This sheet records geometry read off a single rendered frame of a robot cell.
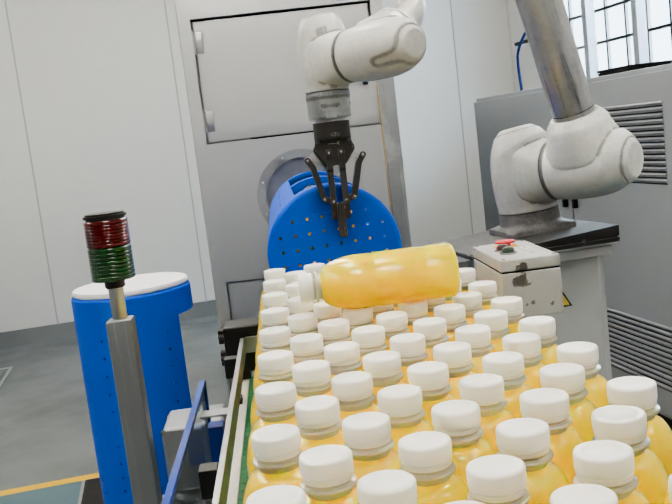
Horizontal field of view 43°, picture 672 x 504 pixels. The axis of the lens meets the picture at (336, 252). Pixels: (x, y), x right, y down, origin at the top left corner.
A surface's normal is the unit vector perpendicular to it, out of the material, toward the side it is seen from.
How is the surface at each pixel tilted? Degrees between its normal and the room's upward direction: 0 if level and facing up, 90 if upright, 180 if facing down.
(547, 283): 90
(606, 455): 0
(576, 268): 90
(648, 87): 90
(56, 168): 90
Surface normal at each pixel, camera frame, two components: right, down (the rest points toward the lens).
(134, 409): 0.07, 0.12
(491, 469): -0.11, -0.99
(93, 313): -0.43, 0.17
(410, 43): 0.62, 0.11
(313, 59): -0.63, 0.16
